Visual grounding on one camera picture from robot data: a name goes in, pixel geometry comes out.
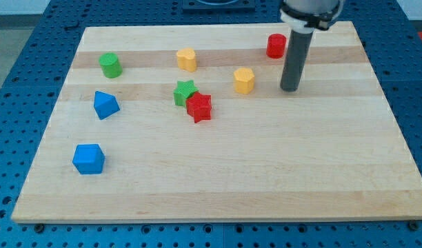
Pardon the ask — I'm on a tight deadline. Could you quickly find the red star block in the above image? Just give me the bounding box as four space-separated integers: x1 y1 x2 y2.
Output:
185 92 212 123

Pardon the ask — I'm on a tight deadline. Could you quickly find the blue cube block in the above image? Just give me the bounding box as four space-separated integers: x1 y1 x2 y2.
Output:
72 144 105 174

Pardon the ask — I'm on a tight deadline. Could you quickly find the green cylinder block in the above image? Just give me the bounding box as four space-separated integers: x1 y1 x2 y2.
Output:
99 52 123 79

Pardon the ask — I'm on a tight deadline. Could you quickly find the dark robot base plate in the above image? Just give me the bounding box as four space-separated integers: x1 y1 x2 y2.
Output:
181 0 256 12

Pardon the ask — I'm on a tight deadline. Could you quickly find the blue triangle block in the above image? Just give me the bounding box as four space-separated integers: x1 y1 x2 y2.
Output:
93 91 120 120

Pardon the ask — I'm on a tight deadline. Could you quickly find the green star block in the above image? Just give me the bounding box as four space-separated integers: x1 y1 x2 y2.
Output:
173 80 198 107

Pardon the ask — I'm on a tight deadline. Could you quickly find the wooden board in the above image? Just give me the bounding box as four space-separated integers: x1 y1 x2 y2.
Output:
12 21 422 224

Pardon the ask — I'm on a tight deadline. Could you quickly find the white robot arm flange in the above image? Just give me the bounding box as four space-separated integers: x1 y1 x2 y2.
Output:
279 0 345 34

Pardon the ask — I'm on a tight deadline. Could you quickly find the yellow heart block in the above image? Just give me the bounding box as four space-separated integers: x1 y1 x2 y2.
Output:
176 48 197 72

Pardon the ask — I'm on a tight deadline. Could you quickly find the yellow hexagon block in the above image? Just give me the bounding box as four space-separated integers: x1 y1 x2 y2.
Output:
233 68 255 94

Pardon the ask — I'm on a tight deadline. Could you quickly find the red cylinder block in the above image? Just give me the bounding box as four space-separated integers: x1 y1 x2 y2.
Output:
266 33 287 59

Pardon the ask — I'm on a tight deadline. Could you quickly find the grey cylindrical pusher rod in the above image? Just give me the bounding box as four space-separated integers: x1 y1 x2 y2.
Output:
280 30 312 92

